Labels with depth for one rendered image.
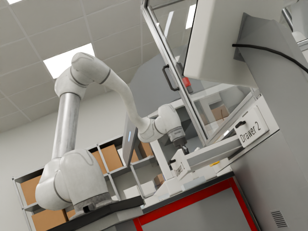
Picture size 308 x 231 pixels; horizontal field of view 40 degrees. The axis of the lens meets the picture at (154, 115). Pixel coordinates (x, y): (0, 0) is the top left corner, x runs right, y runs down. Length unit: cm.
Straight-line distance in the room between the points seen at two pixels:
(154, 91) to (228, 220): 120
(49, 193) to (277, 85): 112
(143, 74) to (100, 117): 349
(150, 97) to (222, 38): 193
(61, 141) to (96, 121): 447
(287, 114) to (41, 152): 559
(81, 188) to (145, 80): 148
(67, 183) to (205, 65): 92
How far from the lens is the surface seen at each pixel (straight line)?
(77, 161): 177
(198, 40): 106
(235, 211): 224
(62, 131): 207
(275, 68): 117
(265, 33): 119
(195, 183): 230
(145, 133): 243
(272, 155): 182
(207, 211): 221
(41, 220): 597
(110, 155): 591
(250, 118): 182
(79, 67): 213
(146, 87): 305
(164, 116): 237
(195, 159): 198
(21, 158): 660
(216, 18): 108
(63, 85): 221
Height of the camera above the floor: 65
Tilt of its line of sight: 14 degrees up
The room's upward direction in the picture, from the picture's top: 24 degrees counter-clockwise
